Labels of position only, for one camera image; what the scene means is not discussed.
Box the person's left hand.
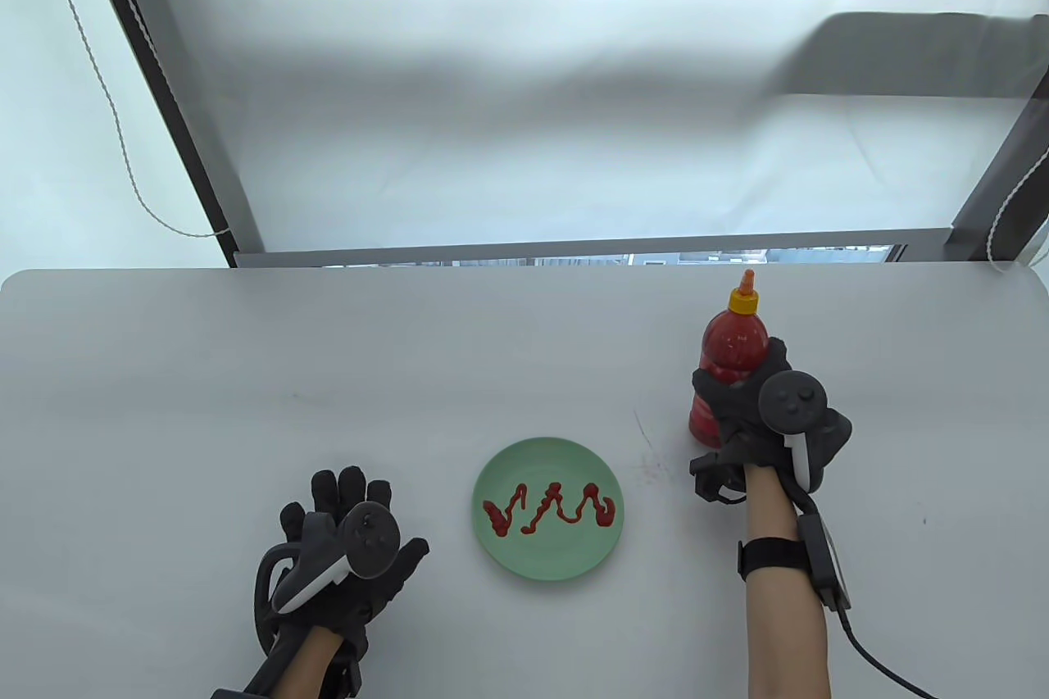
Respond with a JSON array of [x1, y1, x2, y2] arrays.
[[262, 466, 430, 659]]

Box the person's right hand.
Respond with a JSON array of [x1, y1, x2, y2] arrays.
[[691, 337, 797, 503]]

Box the red ketchup bottle yellow cap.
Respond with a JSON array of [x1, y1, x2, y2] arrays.
[[688, 291, 770, 450]]

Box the red ketchup pattern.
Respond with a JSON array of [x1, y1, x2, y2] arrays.
[[482, 482, 617, 538]]

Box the green plate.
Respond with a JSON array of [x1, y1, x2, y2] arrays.
[[471, 438, 625, 583]]

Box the person's left forearm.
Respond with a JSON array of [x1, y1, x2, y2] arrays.
[[266, 625, 345, 699]]

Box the person's right forearm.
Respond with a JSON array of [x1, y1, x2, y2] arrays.
[[742, 461, 833, 699]]

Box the black white right hand controller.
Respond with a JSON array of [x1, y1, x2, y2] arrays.
[[758, 371, 853, 491]]

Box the black white hand controller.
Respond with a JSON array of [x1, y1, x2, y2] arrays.
[[254, 502, 402, 651], [758, 371, 853, 491]]

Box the black white left hand controller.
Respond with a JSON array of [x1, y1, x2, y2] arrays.
[[254, 502, 402, 651]]

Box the white backdrop sheet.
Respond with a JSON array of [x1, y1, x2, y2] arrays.
[[123, 0, 1049, 249]]

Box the black wrist strap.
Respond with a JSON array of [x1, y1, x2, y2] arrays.
[[738, 538, 808, 583]]

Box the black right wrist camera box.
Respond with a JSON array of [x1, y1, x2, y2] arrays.
[[797, 513, 853, 611]]

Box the white twisted cord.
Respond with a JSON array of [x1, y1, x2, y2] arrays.
[[988, 150, 1049, 270], [29, 0, 234, 241]]

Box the dark metal frame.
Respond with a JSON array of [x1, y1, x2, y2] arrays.
[[70, 0, 1049, 268]]

